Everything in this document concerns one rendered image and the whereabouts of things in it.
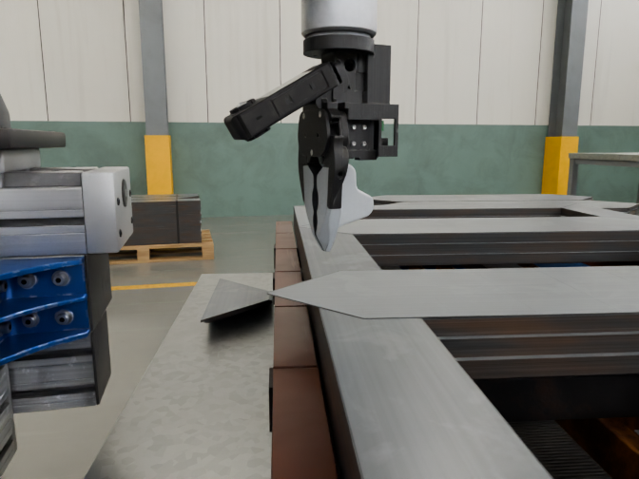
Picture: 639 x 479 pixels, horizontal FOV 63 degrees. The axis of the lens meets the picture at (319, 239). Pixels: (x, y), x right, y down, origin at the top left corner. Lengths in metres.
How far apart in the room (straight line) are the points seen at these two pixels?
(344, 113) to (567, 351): 0.30
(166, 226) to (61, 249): 4.19
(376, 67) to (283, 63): 7.10
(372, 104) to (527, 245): 0.54
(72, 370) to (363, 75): 0.46
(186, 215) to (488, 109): 5.33
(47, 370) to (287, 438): 0.37
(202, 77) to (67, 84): 1.69
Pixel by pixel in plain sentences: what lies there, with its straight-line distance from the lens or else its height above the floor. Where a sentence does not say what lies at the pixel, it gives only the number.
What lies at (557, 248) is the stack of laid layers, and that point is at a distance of 1.03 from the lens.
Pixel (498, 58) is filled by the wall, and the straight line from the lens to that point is 8.78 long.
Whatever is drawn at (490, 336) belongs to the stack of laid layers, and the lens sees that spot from 0.51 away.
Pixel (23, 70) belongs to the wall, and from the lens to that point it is 7.82.
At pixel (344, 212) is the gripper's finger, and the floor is 0.95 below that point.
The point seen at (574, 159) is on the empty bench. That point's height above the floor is 0.90.
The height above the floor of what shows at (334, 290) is 0.87.
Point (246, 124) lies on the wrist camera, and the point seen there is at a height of 1.04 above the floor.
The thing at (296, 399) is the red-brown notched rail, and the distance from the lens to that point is 0.43.
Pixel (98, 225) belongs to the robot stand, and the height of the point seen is 0.94.
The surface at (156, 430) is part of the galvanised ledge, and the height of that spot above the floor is 0.68.
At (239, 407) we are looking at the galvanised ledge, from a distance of 0.74.
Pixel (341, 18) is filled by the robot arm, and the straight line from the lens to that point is 0.53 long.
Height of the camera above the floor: 1.02
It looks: 10 degrees down
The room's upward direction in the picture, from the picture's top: straight up
